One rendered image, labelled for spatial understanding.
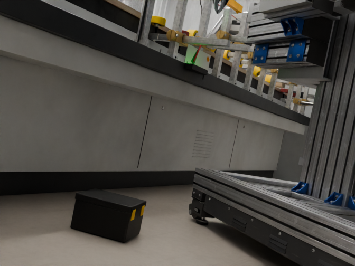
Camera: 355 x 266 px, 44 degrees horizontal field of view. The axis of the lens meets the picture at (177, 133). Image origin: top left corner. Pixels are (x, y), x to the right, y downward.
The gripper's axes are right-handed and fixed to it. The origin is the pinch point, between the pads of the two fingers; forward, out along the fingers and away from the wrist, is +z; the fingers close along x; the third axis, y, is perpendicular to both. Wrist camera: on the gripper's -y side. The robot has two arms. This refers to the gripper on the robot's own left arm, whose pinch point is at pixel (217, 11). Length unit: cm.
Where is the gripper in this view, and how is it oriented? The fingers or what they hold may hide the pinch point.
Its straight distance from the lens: 235.3
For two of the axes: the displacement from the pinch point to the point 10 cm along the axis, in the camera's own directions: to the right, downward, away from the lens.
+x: 9.7, 1.9, -1.7
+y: -1.8, -0.1, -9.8
